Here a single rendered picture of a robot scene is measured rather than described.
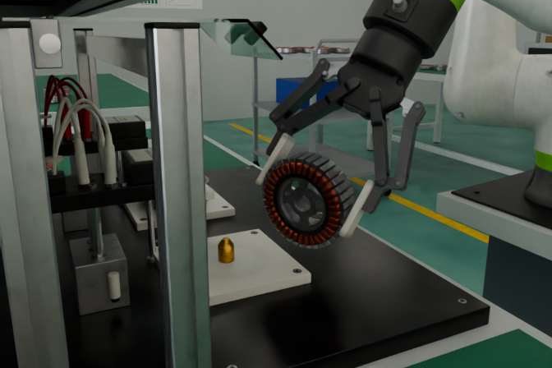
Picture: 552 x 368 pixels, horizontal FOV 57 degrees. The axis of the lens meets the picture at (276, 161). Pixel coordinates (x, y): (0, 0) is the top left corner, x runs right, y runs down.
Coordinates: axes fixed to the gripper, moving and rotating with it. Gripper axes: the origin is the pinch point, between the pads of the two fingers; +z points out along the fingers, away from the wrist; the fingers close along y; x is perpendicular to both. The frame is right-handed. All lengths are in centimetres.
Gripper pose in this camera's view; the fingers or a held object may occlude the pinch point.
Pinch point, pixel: (309, 195)
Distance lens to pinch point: 59.7
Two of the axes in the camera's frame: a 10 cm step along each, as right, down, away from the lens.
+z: -4.9, 8.7, 0.4
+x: 3.7, 1.6, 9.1
